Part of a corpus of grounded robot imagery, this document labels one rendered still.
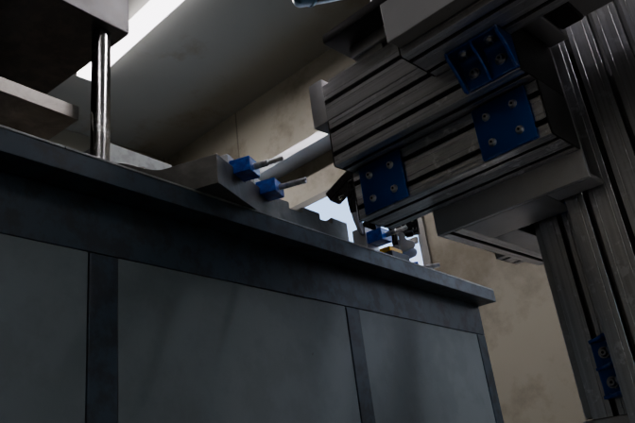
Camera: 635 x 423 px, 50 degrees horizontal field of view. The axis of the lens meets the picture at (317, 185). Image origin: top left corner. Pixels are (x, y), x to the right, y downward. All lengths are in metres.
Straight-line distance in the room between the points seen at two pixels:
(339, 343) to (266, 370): 0.24
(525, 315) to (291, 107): 2.32
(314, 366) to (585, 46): 0.75
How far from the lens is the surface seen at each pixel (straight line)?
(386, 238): 1.56
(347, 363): 1.45
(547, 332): 3.46
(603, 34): 1.20
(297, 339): 1.34
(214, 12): 4.44
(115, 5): 2.50
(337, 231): 1.59
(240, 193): 1.22
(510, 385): 3.55
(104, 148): 2.20
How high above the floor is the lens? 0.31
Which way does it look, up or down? 24 degrees up
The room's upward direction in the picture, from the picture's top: 8 degrees counter-clockwise
